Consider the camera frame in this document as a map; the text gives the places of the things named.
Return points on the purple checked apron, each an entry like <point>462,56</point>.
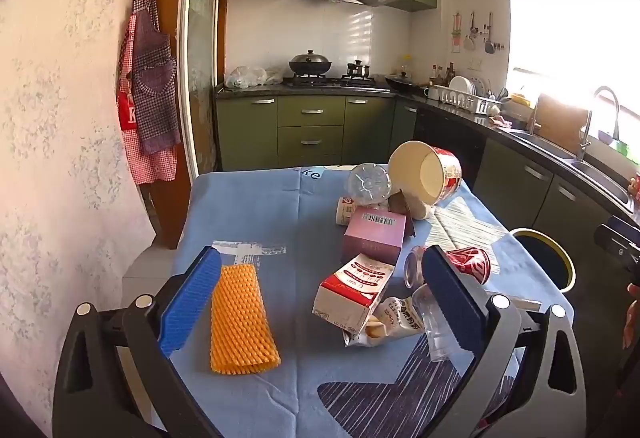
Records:
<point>155,83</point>

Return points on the hanging red white holder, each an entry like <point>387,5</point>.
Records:
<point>456,33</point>

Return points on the black wok with lid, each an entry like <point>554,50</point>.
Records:
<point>310,64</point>

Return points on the window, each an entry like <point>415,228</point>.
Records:
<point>575,8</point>

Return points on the clear plastic cup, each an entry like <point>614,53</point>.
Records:
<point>435,335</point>

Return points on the clear plastic bag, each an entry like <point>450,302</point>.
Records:
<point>247,77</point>

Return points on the red packet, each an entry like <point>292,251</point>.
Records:
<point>635,185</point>

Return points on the white mug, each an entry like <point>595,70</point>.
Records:
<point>431,93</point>

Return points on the black frying pan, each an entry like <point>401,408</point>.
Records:
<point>400,83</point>

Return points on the red and white milk carton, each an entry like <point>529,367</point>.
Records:
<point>350,293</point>

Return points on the white snack wrapper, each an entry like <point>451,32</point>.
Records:
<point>395,318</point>

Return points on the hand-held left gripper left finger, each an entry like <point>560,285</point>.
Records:
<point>190,303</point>

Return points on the steel sink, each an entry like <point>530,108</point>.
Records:
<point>560,151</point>

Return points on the red checked apron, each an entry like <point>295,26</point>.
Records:
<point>150,166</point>

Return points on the red and white paper bucket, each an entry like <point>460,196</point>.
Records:
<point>440,173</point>

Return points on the white wall socket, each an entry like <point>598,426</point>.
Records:
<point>476,64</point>

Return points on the brown plastic tray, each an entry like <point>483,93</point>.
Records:
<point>400,205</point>

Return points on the hanging steel ladle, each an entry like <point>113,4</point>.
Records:
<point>470,38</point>

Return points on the orange foam fruit net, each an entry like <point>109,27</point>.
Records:
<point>240,318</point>

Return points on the tall steel faucet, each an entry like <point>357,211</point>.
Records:
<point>585,128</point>

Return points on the small white drink bottle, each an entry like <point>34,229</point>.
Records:
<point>347,210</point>

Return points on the clear plastic bottle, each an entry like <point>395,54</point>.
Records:
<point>369,183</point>

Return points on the small steel pot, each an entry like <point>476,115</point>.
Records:
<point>357,68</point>

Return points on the person's right hand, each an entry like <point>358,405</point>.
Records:
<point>633,318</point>

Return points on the pink cardboard box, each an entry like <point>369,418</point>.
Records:
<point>372,235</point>

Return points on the wooden cutting board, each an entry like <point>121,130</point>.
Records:
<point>562,123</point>

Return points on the dark sauce bottle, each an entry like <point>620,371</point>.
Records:
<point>433,77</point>
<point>451,74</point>

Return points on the short steel faucet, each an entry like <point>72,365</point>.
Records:
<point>532,116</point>

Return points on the white dish rack with plates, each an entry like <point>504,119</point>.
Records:
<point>465,96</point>

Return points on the black gas stove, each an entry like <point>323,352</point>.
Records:
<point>335,82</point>

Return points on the glass sliding door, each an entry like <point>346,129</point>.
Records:
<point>200,43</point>

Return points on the green lower cabinets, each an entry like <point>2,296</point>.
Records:
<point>310,133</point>

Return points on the hanging steel spatula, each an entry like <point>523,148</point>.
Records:
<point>489,43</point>

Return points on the small clear jar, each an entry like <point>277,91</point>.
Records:
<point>414,268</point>

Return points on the green plastic item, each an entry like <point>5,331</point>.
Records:
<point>617,143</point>

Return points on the crushed red can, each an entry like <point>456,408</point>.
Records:
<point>470,263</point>

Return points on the pink cloth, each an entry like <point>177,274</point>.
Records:
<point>500,121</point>

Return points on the yellow rimmed waste bin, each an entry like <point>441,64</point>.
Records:
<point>545,258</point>

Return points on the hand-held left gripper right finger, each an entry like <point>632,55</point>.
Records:
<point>450,303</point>

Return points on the blue star print tablecloth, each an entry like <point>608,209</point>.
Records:
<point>250,218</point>

